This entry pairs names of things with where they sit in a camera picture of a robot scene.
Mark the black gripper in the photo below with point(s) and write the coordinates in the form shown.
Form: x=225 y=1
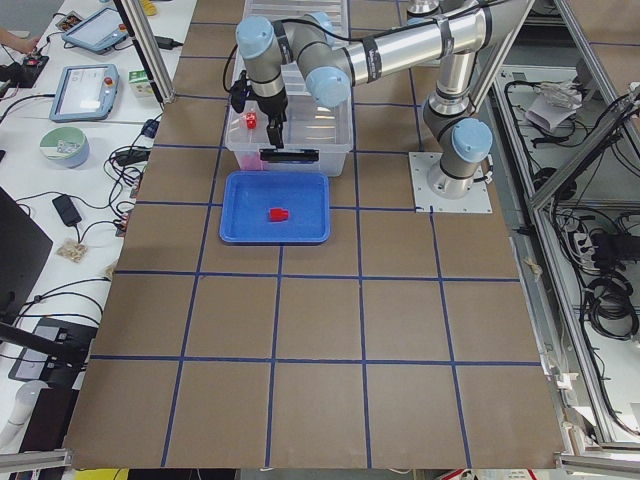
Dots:
x=272 y=106

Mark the red block single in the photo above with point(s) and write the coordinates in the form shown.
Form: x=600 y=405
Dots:
x=278 y=214

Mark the clear plastic box lid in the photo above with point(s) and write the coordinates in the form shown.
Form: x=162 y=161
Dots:
x=279 y=9

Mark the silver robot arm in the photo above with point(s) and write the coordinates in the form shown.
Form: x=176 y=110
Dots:
x=469 y=42
x=422 y=8

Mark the red block under lid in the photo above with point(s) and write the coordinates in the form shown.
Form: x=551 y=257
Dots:
x=251 y=120

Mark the red block in pile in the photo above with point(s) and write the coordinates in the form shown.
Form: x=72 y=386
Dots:
x=251 y=162

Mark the clear plastic storage box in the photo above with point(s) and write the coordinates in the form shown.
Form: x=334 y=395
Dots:
x=315 y=138

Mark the blue plastic tray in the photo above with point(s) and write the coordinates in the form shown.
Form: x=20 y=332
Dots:
x=272 y=207

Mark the green white small box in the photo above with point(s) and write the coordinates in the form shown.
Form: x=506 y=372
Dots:
x=140 y=84

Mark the teach pendant near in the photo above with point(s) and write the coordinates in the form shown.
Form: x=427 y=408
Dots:
x=85 y=93

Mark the teach pendant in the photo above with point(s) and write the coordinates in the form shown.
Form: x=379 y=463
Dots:
x=98 y=33
x=85 y=93

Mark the teach pendant far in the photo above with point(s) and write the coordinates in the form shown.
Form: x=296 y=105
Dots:
x=98 y=33

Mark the green round bowl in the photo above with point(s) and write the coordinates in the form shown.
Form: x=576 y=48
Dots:
x=65 y=147

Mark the black power adapter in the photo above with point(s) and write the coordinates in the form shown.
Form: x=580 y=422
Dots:
x=66 y=210

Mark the black monitor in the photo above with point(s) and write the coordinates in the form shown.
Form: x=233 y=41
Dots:
x=25 y=248

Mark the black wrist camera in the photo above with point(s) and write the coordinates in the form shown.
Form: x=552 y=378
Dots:
x=240 y=92

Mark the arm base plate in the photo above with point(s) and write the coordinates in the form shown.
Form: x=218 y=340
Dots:
x=435 y=192

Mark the aluminium frame post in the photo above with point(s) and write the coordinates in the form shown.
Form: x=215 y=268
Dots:
x=141 y=34

